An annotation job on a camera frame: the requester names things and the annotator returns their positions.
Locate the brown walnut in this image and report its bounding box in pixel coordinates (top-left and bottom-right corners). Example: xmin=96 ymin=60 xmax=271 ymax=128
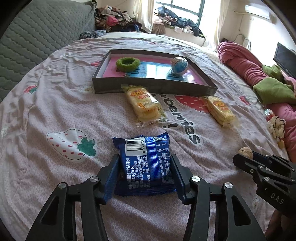
xmin=238 ymin=147 xmax=253 ymax=159

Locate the yellow rice cracker packet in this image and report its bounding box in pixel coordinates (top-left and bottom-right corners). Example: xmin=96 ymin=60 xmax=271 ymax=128
xmin=121 ymin=84 xmax=166 ymax=128
xmin=202 ymin=96 xmax=237 ymax=128

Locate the blue cookie snack packet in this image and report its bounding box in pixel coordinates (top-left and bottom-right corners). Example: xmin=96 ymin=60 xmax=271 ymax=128
xmin=112 ymin=133 xmax=176 ymax=196

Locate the person right hand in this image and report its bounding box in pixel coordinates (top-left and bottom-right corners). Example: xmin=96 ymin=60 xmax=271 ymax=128
xmin=265 ymin=210 xmax=296 ymax=241

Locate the cream flower plush toy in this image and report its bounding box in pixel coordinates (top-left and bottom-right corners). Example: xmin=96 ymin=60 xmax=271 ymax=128
xmin=267 ymin=115 xmax=286 ymax=149

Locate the small wrapped egg toy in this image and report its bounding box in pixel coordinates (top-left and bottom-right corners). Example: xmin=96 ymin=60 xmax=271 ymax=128
xmin=264 ymin=108 xmax=274 ymax=120

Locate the green cloth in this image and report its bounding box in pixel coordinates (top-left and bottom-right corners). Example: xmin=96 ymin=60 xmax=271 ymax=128
xmin=253 ymin=65 xmax=295 ymax=105

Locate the pink strawberry bed sheet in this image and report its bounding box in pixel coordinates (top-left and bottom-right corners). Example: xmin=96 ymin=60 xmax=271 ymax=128
xmin=1 ymin=33 xmax=287 ymax=240

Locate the black monitor screen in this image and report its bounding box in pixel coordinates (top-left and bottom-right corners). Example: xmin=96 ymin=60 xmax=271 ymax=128
xmin=273 ymin=42 xmax=296 ymax=78

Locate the pink rolled blanket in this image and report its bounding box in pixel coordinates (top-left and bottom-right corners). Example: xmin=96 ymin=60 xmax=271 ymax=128
xmin=217 ymin=42 xmax=295 ymax=162

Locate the blue white egg toy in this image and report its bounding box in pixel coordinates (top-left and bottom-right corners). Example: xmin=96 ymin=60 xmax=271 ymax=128
xmin=171 ymin=57 xmax=189 ymax=75

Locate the white air conditioner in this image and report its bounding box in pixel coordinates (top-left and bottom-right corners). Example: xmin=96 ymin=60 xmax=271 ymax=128
xmin=245 ymin=4 xmax=276 ymax=24

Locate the dark shallow box tray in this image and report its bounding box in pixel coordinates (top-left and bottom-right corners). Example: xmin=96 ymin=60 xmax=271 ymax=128
xmin=92 ymin=49 xmax=217 ymax=97

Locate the clothes pile on windowsill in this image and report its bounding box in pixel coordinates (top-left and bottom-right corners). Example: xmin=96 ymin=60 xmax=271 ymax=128
xmin=154 ymin=6 xmax=205 ymax=38

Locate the dark floral pillow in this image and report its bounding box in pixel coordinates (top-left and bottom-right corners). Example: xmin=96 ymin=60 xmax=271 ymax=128
xmin=79 ymin=30 xmax=107 ymax=40

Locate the grey quilted headboard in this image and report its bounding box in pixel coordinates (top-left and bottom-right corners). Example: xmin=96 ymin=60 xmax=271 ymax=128
xmin=1 ymin=1 xmax=97 ymax=100

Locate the cream window curtain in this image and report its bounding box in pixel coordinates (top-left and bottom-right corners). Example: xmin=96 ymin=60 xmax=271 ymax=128
xmin=133 ymin=0 xmax=154 ymax=33

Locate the clothes pile on chair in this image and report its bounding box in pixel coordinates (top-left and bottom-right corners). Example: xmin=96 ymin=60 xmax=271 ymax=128
xmin=95 ymin=5 xmax=147 ymax=33

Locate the green fuzzy hair ring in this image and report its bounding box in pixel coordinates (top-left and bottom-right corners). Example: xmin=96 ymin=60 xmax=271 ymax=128
xmin=115 ymin=57 xmax=141 ymax=73

